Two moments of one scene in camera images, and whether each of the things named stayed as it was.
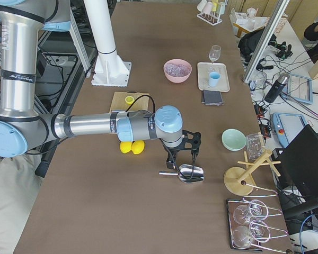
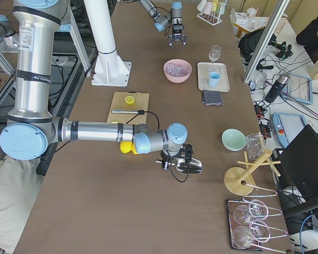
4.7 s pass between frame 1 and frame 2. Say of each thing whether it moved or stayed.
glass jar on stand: stayed
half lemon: stayed
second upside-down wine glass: stayed
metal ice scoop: moved
